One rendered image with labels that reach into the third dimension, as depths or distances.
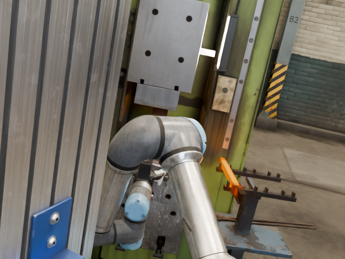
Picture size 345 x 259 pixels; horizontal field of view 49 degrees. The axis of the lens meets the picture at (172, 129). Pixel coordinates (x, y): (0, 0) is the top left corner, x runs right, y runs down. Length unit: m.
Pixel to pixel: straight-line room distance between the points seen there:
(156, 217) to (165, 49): 0.80
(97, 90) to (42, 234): 0.21
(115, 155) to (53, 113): 0.51
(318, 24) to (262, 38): 5.91
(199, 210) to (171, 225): 0.98
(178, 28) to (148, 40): 0.14
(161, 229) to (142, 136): 1.02
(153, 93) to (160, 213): 0.58
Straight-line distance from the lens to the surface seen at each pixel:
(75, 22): 0.49
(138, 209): 1.20
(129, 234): 1.26
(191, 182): 0.95
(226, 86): 1.87
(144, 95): 1.76
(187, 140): 0.99
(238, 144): 1.98
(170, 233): 1.92
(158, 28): 1.73
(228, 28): 1.84
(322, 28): 7.81
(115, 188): 1.05
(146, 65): 1.74
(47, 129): 0.49
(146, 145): 0.95
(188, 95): 2.24
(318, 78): 7.84
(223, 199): 2.08
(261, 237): 1.86
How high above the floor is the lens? 1.54
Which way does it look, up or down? 15 degrees down
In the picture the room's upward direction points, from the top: 11 degrees clockwise
